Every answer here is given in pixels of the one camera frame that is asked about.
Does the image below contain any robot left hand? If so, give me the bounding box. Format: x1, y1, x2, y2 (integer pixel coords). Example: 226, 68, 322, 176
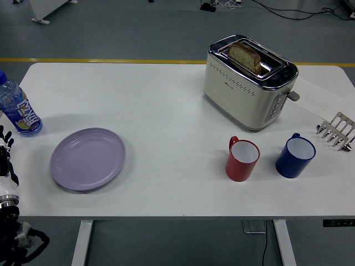
0, 125, 20, 197

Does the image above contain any purple round plate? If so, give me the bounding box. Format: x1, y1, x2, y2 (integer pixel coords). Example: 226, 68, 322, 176
49, 127, 127, 192

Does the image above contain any blue labelled drink bottle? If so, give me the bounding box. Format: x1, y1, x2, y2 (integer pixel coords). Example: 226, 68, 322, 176
0, 69, 44, 139

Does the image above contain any white table leg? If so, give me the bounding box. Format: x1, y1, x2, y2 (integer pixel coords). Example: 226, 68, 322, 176
70, 220, 94, 266
273, 220, 297, 266

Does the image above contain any white furniture foot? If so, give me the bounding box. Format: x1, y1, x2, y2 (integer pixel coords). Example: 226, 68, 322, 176
30, 0, 79, 24

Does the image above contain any red mug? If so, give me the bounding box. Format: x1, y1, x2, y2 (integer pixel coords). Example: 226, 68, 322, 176
225, 135, 261, 182

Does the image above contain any cream and chrome toaster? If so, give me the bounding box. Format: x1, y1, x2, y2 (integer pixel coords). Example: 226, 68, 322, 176
202, 34, 301, 132

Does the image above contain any grey floor socket box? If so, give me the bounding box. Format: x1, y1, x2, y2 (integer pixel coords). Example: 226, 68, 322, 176
241, 220, 267, 234

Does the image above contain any brown bread slice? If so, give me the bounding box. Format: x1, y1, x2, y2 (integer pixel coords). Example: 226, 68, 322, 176
227, 42, 262, 74

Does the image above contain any blue mug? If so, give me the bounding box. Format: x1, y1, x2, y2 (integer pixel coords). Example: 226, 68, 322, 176
275, 133, 317, 179

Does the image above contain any white paper sheet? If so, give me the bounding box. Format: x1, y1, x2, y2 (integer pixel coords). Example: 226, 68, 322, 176
293, 76, 349, 121

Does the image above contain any black table control panel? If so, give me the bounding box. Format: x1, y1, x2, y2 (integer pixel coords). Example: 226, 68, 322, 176
322, 219, 355, 228

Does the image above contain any silver metal toast rack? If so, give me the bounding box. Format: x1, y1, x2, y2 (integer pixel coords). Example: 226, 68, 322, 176
316, 111, 355, 152

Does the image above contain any black power cable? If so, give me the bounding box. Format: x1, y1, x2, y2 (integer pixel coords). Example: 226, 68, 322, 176
261, 220, 269, 266

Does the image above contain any black floor cable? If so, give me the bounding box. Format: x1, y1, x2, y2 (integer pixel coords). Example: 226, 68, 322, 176
251, 0, 355, 21

